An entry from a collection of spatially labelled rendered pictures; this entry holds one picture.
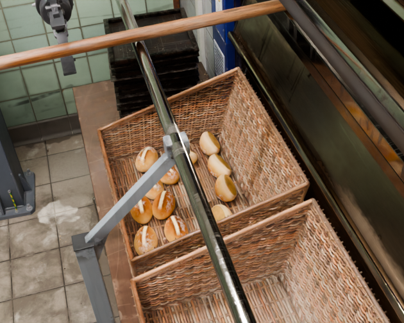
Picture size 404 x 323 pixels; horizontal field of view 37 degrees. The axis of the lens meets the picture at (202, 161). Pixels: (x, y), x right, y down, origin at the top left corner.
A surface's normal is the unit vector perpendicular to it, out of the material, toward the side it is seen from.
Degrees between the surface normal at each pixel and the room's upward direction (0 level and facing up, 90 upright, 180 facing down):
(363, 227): 70
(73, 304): 0
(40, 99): 90
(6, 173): 90
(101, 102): 0
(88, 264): 90
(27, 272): 0
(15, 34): 90
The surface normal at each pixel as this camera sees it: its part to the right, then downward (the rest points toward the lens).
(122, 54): -0.06, -0.73
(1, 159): 0.21, 0.66
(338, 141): -0.92, -0.04
